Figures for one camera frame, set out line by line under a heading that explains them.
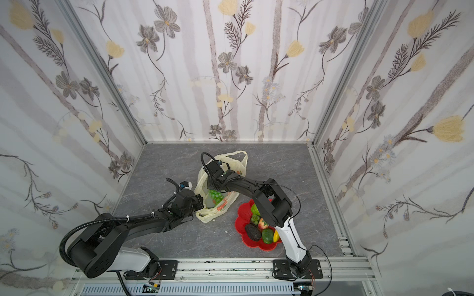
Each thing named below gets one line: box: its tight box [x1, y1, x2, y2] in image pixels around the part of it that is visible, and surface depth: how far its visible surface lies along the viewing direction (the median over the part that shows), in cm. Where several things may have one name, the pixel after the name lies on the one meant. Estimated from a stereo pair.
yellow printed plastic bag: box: [194, 150, 248, 224], surface depth 87 cm
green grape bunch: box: [208, 189, 224, 206], surface depth 92 cm
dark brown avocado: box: [245, 223, 262, 242], surface depth 82 cm
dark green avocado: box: [261, 228, 274, 245], surface depth 80 cm
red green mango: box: [257, 217, 270, 232], surface depth 82 cm
